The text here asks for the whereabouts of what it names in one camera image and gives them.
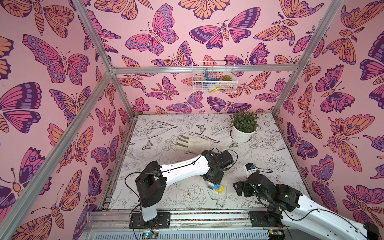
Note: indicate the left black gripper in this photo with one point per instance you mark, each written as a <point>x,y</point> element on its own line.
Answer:
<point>218,181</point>

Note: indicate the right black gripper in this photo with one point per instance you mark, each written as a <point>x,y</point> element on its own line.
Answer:
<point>243,188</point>

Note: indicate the blue lego brick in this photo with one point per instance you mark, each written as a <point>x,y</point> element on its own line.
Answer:
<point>214,187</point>

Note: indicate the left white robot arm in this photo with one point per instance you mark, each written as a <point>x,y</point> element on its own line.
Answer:
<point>152,182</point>

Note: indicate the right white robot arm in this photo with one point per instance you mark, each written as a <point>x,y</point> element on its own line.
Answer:
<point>288,207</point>

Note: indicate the beige work glove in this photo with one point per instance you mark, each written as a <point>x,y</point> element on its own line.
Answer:
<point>193,144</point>

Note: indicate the potted green plant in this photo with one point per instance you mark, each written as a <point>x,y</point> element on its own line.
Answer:
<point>245,124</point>

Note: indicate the yellow item in basket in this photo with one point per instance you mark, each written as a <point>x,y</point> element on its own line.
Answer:
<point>215,89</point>

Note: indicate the blue toy in basket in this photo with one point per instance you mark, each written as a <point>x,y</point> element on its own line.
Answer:
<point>209,80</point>

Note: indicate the small green plant in basket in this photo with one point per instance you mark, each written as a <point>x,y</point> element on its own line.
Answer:
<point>227,78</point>

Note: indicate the green circuit board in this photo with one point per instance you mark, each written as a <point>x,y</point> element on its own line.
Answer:
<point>149,235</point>

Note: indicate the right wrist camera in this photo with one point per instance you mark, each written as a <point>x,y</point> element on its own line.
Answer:
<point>250,169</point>

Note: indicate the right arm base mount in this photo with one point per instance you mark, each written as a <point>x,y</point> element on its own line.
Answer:
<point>266,219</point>

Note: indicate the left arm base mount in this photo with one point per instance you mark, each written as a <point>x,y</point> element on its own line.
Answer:
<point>162,221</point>

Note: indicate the white wire basket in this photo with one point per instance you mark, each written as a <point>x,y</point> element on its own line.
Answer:
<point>226,87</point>

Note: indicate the aluminium frame back bar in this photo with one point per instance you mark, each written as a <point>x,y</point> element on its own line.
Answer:
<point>224,68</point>

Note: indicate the aluminium frame left post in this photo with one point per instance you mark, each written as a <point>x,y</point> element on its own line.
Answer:
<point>88,24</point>

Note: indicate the aluminium frame post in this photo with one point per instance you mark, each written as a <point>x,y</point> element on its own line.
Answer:
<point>88,24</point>
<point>321,29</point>

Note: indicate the aluminium frame left diagonal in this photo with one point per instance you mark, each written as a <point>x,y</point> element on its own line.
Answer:
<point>28,197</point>

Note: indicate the aluminium frame right post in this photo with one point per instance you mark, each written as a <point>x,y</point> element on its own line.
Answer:
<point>321,29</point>

